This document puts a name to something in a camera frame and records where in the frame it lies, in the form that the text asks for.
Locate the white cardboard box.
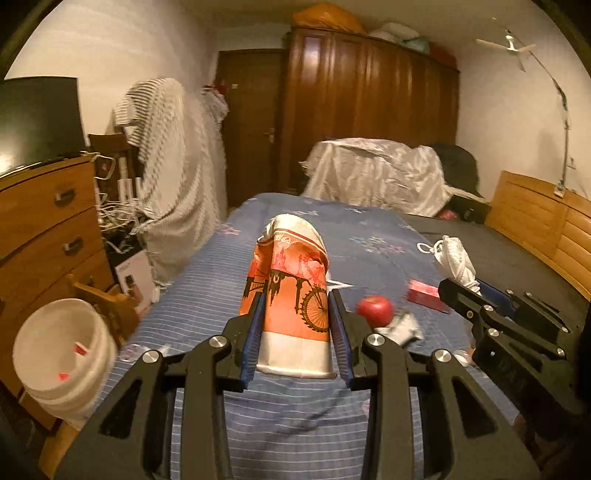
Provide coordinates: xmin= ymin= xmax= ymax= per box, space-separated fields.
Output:
xmin=113 ymin=251 xmax=156 ymax=308

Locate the pale green bundle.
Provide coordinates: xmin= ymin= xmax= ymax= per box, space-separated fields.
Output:
xmin=401 ymin=36 xmax=433 ymax=54

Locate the grey wall cable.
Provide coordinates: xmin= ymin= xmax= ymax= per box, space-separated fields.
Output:
xmin=526 ymin=46 xmax=574 ymax=198

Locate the black white crumpled wrapper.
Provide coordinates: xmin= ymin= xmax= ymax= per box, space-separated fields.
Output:
xmin=372 ymin=311 xmax=426 ymax=347

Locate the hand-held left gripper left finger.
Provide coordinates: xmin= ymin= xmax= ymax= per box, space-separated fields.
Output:
xmin=55 ymin=291 xmax=269 ymax=480

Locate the black flat screen television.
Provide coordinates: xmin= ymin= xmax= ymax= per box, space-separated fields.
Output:
xmin=0 ymin=77 xmax=86 ymax=175

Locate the orange bundle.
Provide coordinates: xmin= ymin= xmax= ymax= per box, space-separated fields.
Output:
xmin=293 ymin=2 xmax=368 ymax=34

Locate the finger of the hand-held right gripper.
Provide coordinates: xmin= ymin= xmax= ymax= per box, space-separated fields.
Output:
xmin=438 ymin=278 xmax=512 ymax=341
xmin=475 ymin=279 xmax=572 ymax=337

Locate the white plastic bag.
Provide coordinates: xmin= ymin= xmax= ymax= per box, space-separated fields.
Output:
xmin=417 ymin=235 xmax=479 ymax=291

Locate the white bundle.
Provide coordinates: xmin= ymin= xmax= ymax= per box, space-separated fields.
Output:
xmin=369 ymin=21 xmax=419 ymax=43

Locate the red apple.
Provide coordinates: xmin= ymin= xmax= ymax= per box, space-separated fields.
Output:
xmin=356 ymin=295 xmax=394 ymax=330

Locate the tangle of white cables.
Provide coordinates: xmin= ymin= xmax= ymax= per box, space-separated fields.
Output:
xmin=94 ymin=152 xmax=154 ymax=253

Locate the white ceiling fan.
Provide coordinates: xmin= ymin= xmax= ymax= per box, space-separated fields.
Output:
xmin=475 ymin=30 xmax=539 ymax=73

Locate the orange printed paper cup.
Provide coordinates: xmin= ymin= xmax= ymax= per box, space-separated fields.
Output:
xmin=239 ymin=215 xmax=335 ymax=380

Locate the small wooden stool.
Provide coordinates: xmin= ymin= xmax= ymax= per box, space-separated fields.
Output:
xmin=66 ymin=272 xmax=140 ymax=348

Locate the white hanging garment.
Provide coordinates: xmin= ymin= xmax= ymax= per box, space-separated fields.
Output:
xmin=200 ymin=82 xmax=230 ymax=128

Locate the red flat box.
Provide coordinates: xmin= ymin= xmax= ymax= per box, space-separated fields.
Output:
xmin=407 ymin=279 xmax=454 ymax=315

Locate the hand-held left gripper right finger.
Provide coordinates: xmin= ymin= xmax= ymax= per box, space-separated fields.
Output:
xmin=325 ymin=288 xmax=541 ymax=480

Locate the dark grey bed sheet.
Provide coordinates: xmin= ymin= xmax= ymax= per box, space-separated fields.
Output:
xmin=405 ymin=213 xmax=591 ymax=326

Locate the dark wooden door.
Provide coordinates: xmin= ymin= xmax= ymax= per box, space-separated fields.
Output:
xmin=215 ymin=48 xmax=285 ymax=209

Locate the dark wooden wardrobe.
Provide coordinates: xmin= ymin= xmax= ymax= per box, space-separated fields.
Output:
xmin=279 ymin=26 xmax=462 ymax=195

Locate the wooden bed headboard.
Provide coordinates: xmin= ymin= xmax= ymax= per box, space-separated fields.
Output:
xmin=485 ymin=171 xmax=591 ymax=302

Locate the wooden chair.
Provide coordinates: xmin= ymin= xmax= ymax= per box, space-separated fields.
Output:
xmin=87 ymin=132 xmax=140 ymax=205

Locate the white striped draped cloth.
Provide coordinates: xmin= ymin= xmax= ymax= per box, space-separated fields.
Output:
xmin=113 ymin=77 xmax=227 ymax=288

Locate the wooden drawer dresser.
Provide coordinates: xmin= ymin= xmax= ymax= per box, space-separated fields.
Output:
xmin=0 ymin=154 xmax=117 ymax=398

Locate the white plastic bucket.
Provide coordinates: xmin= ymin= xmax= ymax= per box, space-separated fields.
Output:
xmin=13 ymin=298 xmax=119 ymax=423

